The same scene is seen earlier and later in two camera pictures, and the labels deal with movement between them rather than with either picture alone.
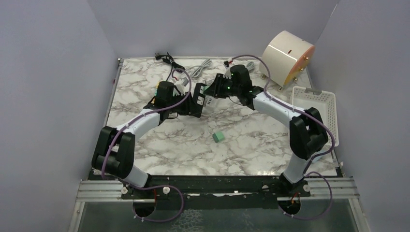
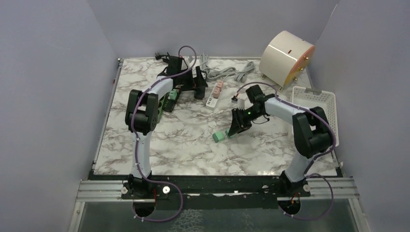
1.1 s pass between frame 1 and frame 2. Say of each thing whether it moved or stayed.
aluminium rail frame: stayed
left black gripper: moved
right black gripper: moved
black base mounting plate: stayed
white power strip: stayed
